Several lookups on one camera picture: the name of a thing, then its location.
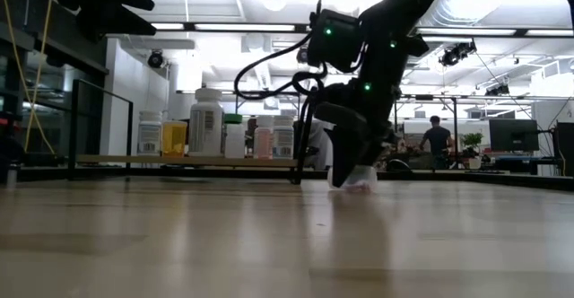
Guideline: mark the plain grey cloth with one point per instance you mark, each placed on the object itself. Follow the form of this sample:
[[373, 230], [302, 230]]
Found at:
[[317, 150]]

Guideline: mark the plain white medicine bottle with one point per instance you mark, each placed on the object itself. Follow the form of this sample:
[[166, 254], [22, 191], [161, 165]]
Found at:
[[235, 143]]

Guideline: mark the large white medicine bottle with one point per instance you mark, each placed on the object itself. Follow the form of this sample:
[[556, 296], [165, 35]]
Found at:
[[205, 127]]

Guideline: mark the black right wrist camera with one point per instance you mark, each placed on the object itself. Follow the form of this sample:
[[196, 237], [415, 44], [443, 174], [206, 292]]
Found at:
[[334, 42]]

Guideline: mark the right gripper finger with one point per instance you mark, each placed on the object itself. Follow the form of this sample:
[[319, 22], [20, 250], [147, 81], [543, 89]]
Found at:
[[379, 151], [347, 154]]

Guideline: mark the black ceiling spotlight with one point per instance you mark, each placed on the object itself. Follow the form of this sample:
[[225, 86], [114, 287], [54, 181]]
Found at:
[[453, 56], [155, 59]]

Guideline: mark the wooden shelf with black frame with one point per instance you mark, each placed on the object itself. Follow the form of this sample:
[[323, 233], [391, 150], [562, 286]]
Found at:
[[134, 160]]

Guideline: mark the small pink medicine bottle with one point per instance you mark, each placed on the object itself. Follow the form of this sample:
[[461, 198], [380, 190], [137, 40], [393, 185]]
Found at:
[[263, 144]]

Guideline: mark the small clear plastic bottle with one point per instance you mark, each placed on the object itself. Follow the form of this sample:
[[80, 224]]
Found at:
[[365, 181]]

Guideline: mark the orange bottle with white cap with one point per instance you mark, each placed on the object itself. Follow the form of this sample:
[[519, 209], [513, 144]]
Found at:
[[174, 140]]

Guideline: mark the long ceiling light strip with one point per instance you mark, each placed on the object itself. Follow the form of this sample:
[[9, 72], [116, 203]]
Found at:
[[202, 92], [244, 27]]

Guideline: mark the black clothes rack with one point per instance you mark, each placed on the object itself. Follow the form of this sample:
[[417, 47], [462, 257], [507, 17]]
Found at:
[[455, 109]]

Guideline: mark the white labelled medicine bottle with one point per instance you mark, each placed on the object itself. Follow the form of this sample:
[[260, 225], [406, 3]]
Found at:
[[149, 136]]

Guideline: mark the leafy plant in white pot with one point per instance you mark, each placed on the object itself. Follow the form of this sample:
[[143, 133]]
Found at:
[[472, 141]]

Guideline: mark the ribbed ventilation duct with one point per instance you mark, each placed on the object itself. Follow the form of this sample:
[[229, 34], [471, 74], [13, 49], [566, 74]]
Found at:
[[466, 2]]

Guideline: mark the white bottle with barcode label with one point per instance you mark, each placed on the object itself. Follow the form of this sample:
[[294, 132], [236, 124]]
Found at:
[[283, 141]]

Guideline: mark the dark floral cloth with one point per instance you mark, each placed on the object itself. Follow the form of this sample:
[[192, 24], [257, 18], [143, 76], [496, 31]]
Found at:
[[251, 132]]

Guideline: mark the black computer monitor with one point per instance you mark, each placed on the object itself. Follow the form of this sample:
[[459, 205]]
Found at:
[[566, 147], [513, 135]]

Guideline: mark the black metal rig frame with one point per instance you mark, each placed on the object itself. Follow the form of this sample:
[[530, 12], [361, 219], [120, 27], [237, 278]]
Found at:
[[448, 177]]

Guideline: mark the person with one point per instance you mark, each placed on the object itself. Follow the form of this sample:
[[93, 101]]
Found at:
[[437, 141]]

